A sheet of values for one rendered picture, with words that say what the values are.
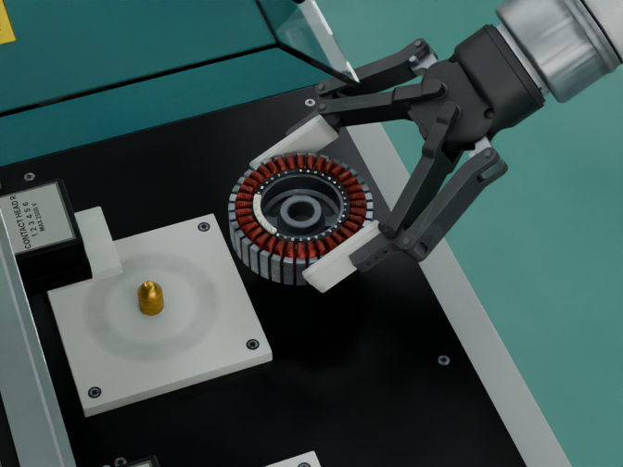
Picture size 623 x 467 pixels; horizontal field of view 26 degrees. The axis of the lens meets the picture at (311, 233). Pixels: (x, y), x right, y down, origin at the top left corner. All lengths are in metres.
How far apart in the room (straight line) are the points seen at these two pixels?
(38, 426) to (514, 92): 0.49
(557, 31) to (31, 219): 0.40
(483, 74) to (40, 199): 0.33
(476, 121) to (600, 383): 1.04
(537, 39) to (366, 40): 1.46
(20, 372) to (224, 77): 0.68
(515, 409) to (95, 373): 0.33
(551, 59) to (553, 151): 1.29
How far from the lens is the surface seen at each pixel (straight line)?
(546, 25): 0.99
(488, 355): 1.09
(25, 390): 0.65
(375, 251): 0.99
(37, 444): 0.63
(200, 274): 1.09
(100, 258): 0.99
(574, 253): 2.14
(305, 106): 1.23
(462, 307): 1.12
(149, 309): 1.07
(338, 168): 1.06
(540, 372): 2.00
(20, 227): 0.96
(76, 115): 1.27
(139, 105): 1.27
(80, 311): 1.08
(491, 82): 0.99
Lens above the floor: 1.65
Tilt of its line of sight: 51 degrees down
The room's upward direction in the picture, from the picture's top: straight up
